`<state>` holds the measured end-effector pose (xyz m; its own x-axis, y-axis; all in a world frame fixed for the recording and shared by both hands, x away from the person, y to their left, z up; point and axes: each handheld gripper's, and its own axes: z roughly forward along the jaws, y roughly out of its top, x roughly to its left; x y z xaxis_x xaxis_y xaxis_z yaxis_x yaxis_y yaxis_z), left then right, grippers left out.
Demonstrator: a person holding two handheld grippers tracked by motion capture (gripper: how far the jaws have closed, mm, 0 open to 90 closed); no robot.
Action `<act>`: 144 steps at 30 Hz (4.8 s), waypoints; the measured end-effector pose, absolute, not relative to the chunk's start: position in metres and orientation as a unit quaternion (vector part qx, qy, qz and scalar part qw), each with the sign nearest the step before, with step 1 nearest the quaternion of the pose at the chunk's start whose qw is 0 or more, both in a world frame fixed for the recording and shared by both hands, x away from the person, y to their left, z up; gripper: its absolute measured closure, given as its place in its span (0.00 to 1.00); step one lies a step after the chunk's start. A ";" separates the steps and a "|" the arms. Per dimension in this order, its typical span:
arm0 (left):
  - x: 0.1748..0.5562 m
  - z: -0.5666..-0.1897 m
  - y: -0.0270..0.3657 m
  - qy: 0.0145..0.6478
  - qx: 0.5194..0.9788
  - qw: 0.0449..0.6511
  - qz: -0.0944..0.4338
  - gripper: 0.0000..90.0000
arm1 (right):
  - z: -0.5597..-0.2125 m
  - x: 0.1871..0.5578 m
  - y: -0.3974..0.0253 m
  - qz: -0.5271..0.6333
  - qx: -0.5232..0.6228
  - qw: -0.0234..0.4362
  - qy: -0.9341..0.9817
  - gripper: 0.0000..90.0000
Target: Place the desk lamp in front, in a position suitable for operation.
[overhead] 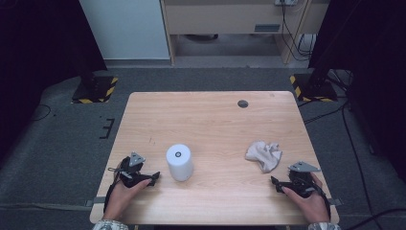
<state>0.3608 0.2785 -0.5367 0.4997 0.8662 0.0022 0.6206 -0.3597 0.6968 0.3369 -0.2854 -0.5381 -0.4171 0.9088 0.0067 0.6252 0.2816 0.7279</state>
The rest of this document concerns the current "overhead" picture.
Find person's left hand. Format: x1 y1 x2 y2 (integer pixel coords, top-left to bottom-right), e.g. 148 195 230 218
102 178 153 221

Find thin black floor cable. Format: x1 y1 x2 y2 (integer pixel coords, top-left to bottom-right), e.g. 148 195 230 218
30 103 52 123

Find beige cloth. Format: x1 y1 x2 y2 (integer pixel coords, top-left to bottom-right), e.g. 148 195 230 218
244 140 283 174

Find person's right hand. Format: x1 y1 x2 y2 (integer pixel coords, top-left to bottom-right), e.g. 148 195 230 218
281 173 331 224

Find long black floor cable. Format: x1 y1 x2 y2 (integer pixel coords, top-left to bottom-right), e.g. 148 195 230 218
340 103 384 230

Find beige wooden cabinet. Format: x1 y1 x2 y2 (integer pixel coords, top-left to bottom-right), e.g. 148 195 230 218
160 0 329 66

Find grey cabinet label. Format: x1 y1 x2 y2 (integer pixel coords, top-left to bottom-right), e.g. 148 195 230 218
254 23 282 33

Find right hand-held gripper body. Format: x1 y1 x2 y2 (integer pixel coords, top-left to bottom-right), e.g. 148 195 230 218
281 161 322 199

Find black left gripper strap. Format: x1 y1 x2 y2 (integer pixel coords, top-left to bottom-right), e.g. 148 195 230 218
102 166 124 214

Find white panel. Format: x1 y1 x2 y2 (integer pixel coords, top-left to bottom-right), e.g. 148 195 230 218
79 0 170 60

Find dark curtain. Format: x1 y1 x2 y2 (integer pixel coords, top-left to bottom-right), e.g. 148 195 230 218
307 0 406 183

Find black gripper strap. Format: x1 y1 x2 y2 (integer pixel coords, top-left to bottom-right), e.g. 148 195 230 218
314 183 332 219
102 166 124 214

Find black right gripper strap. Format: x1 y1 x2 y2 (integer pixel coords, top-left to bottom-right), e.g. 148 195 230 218
314 183 332 219

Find black hanging cable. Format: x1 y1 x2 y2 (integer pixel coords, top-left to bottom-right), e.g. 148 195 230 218
281 3 313 61

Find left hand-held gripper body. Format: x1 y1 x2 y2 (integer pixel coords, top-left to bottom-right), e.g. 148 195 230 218
108 151 152 189

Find black stand yellow-striped base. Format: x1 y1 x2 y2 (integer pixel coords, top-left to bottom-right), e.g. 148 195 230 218
71 57 119 104
289 57 339 104

